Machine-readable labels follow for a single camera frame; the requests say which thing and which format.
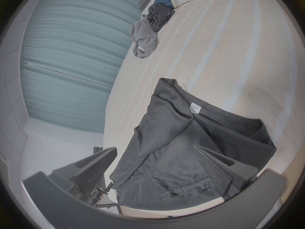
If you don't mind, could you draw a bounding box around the bed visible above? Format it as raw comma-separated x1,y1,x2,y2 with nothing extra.
104,0,305,215

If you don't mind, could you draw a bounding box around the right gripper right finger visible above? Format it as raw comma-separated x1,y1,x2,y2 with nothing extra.
193,145,259,198

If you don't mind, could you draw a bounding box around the grey garment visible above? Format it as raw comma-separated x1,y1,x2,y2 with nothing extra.
130,18,158,59

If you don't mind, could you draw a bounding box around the black sleeveless top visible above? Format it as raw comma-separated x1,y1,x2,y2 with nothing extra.
109,78,277,211

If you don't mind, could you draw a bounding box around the black shiny garment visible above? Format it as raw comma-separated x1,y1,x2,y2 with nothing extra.
146,3,176,33

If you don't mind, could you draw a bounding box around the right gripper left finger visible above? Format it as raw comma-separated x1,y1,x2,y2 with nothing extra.
49,146,118,200

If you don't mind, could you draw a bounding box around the dark blue garment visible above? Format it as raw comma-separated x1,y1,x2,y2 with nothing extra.
154,0,175,9

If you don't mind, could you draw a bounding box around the blue-green curtain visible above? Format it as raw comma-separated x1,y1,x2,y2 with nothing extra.
21,0,144,88
22,63,114,130

